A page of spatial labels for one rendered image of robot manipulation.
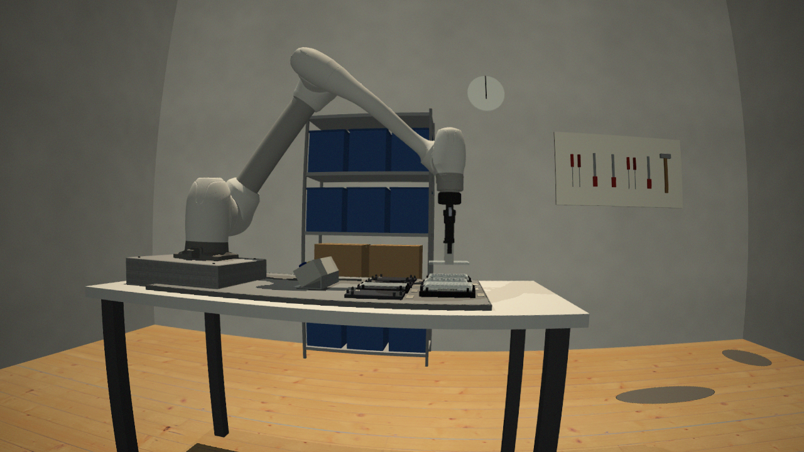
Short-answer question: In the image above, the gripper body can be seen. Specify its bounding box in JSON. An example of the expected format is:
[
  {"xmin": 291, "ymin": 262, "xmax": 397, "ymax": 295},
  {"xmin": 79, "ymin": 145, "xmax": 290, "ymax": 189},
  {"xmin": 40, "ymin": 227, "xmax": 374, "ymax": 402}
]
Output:
[{"xmin": 438, "ymin": 192, "xmax": 461, "ymax": 209}]

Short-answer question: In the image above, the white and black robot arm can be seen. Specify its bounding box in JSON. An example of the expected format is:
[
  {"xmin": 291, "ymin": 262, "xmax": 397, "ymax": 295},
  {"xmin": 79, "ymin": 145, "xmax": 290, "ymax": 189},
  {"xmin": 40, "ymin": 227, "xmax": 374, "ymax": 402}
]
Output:
[{"xmin": 173, "ymin": 47, "xmax": 465, "ymax": 261}]

